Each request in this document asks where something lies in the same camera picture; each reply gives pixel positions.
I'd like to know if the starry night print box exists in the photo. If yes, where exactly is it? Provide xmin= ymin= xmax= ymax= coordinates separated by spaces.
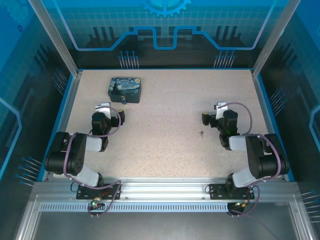
xmin=107 ymin=76 xmax=143 ymax=104

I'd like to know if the small LED connector board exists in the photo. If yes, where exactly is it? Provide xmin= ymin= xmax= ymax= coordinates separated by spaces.
xmin=90 ymin=198 xmax=105 ymax=210
xmin=233 ymin=199 xmax=251 ymax=210

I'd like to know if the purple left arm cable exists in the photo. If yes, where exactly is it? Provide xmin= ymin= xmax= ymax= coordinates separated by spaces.
xmin=62 ymin=106 xmax=123 ymax=218

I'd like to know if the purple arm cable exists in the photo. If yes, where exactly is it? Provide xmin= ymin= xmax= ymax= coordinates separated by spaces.
xmin=218 ymin=102 xmax=290 ymax=218
xmin=62 ymin=106 xmax=123 ymax=218

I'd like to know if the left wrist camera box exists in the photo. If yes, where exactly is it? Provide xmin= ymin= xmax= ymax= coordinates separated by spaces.
xmin=94 ymin=102 xmax=112 ymax=118

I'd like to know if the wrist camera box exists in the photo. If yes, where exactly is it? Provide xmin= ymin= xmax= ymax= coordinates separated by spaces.
xmin=213 ymin=101 xmax=230 ymax=120
xmin=94 ymin=102 xmax=112 ymax=118

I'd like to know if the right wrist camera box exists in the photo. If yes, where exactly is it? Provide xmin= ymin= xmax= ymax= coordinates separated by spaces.
xmin=213 ymin=101 xmax=230 ymax=120

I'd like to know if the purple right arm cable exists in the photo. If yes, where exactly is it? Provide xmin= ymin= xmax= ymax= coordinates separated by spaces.
xmin=218 ymin=102 xmax=290 ymax=218

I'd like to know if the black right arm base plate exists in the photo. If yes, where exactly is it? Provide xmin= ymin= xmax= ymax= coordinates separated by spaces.
xmin=208 ymin=183 xmax=256 ymax=201

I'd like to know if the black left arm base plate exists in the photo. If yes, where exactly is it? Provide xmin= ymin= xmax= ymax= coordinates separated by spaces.
xmin=76 ymin=183 xmax=122 ymax=201

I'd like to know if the aluminium mounting rail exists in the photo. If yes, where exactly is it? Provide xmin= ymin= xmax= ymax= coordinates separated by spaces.
xmin=33 ymin=177 xmax=298 ymax=204

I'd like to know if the aluminium frame post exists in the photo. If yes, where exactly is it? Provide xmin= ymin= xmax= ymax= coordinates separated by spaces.
xmin=250 ymin=0 xmax=302 ymax=78
xmin=27 ymin=0 xmax=84 ymax=77

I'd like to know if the slotted grey cable duct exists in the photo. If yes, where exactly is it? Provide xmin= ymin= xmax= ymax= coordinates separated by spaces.
xmin=39 ymin=203 xmax=231 ymax=213

